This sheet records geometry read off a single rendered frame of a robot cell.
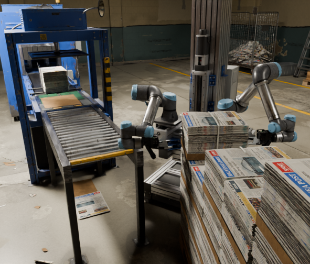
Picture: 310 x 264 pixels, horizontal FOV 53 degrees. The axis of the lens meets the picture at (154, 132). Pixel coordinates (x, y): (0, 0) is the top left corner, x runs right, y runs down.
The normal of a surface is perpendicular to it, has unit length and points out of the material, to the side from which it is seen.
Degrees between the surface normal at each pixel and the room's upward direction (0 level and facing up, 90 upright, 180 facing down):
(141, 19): 90
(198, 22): 90
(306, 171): 1
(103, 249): 0
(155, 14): 90
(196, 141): 90
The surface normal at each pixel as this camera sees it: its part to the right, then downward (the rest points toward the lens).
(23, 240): -0.01, -0.93
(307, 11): -0.91, 0.16
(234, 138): 0.05, 0.36
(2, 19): 0.42, 0.32
